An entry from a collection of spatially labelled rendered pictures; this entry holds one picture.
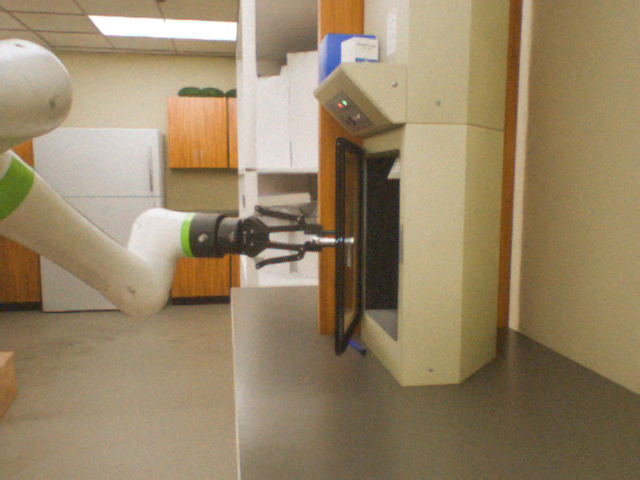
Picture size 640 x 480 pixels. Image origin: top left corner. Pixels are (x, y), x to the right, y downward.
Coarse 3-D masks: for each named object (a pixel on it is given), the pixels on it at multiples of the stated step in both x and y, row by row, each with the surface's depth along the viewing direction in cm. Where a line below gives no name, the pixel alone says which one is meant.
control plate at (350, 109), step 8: (336, 96) 111; (344, 96) 107; (328, 104) 121; (336, 104) 116; (344, 104) 111; (352, 104) 107; (336, 112) 121; (344, 112) 116; (352, 112) 112; (360, 112) 107; (344, 120) 122; (360, 120) 112; (368, 120) 107; (352, 128) 122; (360, 128) 116
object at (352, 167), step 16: (336, 144) 99; (336, 160) 99; (352, 160) 115; (336, 176) 100; (352, 176) 116; (336, 192) 100; (352, 192) 116; (336, 208) 100; (352, 208) 117; (336, 224) 101; (352, 224) 117; (336, 240) 101; (336, 256) 101; (352, 256) 119; (336, 272) 102; (352, 272) 119; (336, 288) 102; (352, 288) 119; (336, 304) 102; (352, 304) 120; (336, 320) 103; (352, 320) 121; (336, 336) 103; (336, 352) 104
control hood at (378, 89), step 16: (352, 64) 95; (368, 64) 96; (384, 64) 96; (400, 64) 97; (336, 80) 103; (352, 80) 96; (368, 80) 96; (384, 80) 97; (400, 80) 97; (320, 96) 122; (352, 96) 103; (368, 96) 97; (384, 96) 97; (400, 96) 97; (368, 112) 103; (384, 112) 97; (400, 112) 98; (368, 128) 112; (384, 128) 107
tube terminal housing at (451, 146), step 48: (384, 0) 110; (432, 0) 96; (480, 0) 100; (384, 48) 111; (432, 48) 97; (480, 48) 102; (432, 96) 98; (480, 96) 104; (384, 144) 112; (432, 144) 99; (480, 144) 106; (432, 192) 100; (480, 192) 107; (432, 240) 101; (480, 240) 109; (432, 288) 102; (480, 288) 111; (384, 336) 114; (432, 336) 103; (480, 336) 113; (432, 384) 104
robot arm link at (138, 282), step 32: (32, 192) 87; (0, 224) 86; (32, 224) 88; (64, 224) 92; (64, 256) 95; (96, 256) 98; (128, 256) 104; (160, 256) 111; (96, 288) 103; (128, 288) 104; (160, 288) 109
